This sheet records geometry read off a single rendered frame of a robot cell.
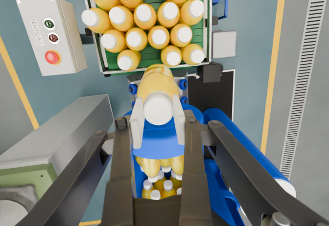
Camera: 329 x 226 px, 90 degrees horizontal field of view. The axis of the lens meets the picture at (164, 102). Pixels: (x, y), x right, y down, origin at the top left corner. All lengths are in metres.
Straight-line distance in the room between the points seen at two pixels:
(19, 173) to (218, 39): 1.00
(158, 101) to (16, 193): 0.85
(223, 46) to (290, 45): 1.32
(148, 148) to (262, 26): 1.63
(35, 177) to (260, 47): 1.90
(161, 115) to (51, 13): 0.45
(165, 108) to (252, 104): 1.83
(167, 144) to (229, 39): 0.54
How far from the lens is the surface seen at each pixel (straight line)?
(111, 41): 0.51
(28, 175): 0.94
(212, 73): 0.65
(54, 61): 0.57
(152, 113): 0.21
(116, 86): 1.70
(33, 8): 0.60
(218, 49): 0.79
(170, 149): 0.46
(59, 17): 0.57
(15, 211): 0.96
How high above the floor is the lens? 1.60
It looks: 69 degrees down
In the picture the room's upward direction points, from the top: 172 degrees clockwise
